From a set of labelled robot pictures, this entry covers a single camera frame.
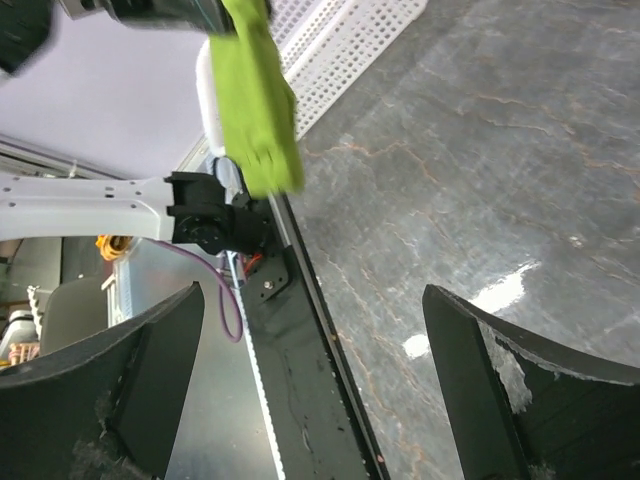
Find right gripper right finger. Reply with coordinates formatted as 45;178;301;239
422;285;639;479

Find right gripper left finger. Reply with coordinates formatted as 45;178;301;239
1;283;205;479

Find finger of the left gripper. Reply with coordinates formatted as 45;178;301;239
59;0;235;35

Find green paper napkin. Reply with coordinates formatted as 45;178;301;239
209;1;305;198

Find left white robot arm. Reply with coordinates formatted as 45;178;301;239
1;1;272;254

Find empty white plastic basket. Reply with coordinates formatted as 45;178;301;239
195;0;430;156

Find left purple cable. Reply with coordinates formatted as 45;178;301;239
149;238;245;344

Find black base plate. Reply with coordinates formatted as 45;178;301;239
234;194;389;479

